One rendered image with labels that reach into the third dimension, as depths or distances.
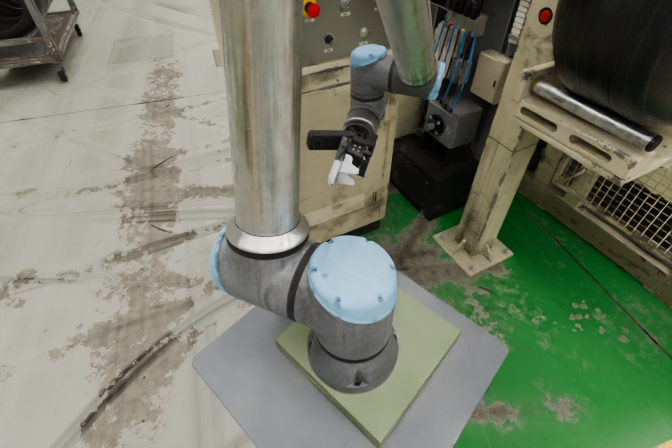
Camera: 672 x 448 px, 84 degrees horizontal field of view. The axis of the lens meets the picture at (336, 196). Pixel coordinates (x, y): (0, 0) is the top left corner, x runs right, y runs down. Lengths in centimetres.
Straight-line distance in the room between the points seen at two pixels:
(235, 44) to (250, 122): 10
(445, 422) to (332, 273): 40
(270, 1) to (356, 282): 41
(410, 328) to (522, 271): 112
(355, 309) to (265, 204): 21
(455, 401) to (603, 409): 92
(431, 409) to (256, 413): 34
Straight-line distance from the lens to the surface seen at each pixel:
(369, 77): 98
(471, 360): 93
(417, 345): 87
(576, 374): 176
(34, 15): 373
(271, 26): 52
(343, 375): 78
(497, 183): 158
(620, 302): 205
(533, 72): 125
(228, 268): 71
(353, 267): 63
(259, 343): 92
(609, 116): 118
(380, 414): 81
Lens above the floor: 141
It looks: 43 degrees down
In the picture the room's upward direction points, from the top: straight up
